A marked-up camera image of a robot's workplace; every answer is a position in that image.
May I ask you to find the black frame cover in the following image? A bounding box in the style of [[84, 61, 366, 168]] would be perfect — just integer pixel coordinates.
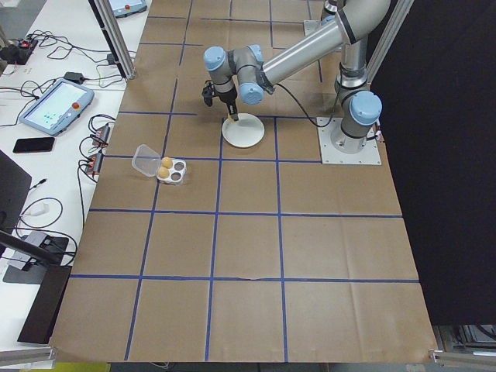
[[362, 0, 496, 327]]

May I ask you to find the grey metal floor frame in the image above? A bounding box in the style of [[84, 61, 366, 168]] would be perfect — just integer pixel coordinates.
[[432, 324, 496, 350]]

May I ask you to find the aluminium table rail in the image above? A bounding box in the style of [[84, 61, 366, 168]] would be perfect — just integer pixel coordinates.
[[428, 347, 496, 367], [0, 346, 58, 367]]

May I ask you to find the grey usb hub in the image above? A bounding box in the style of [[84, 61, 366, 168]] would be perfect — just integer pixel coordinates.
[[7, 255, 38, 272], [21, 231, 51, 247]]

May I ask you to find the black power strip red switch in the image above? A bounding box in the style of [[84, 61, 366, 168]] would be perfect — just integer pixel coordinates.
[[15, 36, 40, 55]]

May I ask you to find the black smartphone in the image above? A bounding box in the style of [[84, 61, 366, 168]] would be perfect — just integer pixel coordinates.
[[12, 136, 56, 155]]

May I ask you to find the clear plastic egg box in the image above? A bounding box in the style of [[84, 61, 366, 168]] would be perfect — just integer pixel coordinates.
[[131, 143, 189, 185]]

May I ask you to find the black red usb hub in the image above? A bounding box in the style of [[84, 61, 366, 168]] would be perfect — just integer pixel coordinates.
[[85, 153, 105, 174], [91, 122, 113, 147]]

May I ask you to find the black box device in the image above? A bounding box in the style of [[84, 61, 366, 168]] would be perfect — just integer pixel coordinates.
[[0, 45, 32, 66]]

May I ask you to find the blue grey teach pendant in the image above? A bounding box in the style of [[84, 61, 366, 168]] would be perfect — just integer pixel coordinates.
[[105, 0, 150, 19], [18, 77, 96, 137]]

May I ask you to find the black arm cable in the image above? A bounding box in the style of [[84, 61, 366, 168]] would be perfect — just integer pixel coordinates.
[[265, 83, 342, 129]]

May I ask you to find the black adapter cable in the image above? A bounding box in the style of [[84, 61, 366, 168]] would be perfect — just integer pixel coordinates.
[[29, 29, 112, 63], [84, 64, 129, 89]]

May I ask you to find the short black hub cable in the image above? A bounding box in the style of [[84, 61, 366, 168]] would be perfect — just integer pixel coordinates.
[[88, 112, 116, 132], [78, 133, 98, 160]]

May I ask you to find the aluminium frame bar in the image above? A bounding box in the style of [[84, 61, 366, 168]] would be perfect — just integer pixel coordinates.
[[363, 0, 415, 85]]

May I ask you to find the black flat panel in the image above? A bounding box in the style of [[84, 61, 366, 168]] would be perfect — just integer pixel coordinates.
[[17, 265, 74, 345]]

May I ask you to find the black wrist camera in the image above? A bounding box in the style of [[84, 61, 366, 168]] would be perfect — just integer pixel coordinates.
[[201, 80, 216, 107]]

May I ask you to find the dark grey stand base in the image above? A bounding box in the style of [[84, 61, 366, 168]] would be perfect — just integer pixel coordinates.
[[2, 235, 71, 284]]

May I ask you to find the long black hub cable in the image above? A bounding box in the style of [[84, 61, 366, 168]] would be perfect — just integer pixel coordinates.
[[71, 168, 87, 257]]

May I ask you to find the white wired mouse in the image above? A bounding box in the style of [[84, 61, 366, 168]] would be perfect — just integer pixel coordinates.
[[23, 203, 50, 218]]

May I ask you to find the round white plate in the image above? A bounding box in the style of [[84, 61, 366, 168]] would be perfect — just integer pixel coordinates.
[[221, 112, 266, 149]]

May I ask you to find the aluminium frame post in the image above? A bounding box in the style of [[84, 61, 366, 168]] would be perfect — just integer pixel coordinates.
[[88, 0, 137, 81]]

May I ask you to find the black monitor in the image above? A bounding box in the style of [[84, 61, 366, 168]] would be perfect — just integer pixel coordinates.
[[0, 149, 33, 236]]

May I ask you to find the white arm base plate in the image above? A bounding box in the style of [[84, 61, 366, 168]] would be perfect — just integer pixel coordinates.
[[303, 19, 323, 38], [316, 115, 383, 166]]

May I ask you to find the black pendant cable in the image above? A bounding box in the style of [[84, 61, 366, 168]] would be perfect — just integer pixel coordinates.
[[0, 79, 59, 102]]

